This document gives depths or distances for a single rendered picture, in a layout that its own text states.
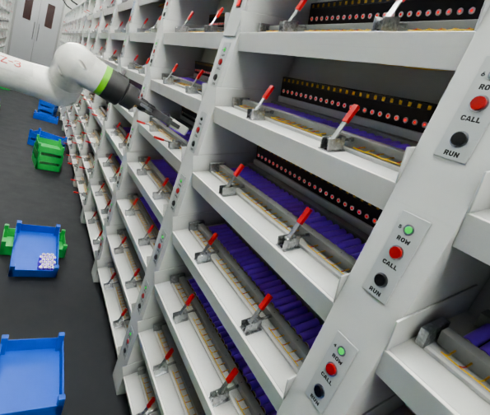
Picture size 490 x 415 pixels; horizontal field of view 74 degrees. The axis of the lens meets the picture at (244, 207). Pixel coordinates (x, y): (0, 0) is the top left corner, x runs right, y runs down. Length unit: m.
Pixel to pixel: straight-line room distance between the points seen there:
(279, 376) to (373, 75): 0.67
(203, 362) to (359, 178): 0.61
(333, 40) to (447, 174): 0.33
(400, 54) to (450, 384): 0.45
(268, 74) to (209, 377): 0.83
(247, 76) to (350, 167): 0.54
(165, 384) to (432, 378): 0.80
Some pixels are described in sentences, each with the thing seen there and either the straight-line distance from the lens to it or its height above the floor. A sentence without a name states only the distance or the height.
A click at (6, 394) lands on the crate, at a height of 0.00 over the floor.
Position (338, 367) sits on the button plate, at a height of 0.82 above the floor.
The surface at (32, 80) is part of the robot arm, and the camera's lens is 1.15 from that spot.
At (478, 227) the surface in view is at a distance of 0.45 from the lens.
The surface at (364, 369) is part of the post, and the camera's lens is 0.52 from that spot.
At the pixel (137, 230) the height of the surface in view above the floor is 0.50.
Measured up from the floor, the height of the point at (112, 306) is 0.10.
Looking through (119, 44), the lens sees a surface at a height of 1.24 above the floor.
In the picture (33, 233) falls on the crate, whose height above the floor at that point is 0.10.
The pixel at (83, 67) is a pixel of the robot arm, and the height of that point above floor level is 1.06.
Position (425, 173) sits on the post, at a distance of 0.47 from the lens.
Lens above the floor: 1.10
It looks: 15 degrees down
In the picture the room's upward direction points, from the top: 22 degrees clockwise
